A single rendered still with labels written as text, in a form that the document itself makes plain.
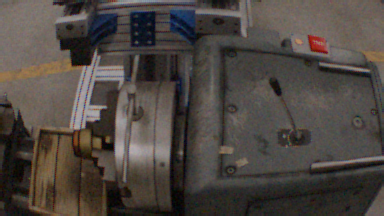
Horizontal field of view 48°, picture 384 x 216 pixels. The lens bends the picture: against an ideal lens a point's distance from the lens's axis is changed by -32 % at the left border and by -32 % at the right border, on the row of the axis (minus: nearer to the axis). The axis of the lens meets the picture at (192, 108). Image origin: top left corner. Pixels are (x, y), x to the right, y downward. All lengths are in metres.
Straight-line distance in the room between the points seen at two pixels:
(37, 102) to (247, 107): 1.96
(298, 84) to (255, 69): 0.12
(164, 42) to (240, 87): 0.70
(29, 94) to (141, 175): 1.95
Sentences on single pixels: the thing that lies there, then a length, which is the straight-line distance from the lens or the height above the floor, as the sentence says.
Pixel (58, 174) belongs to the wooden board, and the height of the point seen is 0.88.
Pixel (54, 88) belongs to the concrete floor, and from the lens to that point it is 3.11.
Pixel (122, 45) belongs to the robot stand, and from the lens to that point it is 2.00.
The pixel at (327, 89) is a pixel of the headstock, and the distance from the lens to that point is 1.35.
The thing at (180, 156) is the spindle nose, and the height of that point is 1.16.
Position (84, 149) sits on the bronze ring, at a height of 1.10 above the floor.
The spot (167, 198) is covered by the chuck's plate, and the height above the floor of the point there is 1.11.
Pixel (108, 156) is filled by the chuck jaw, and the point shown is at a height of 1.11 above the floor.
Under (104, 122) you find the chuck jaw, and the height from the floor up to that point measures 1.14.
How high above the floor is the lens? 2.23
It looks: 50 degrees down
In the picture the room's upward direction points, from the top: straight up
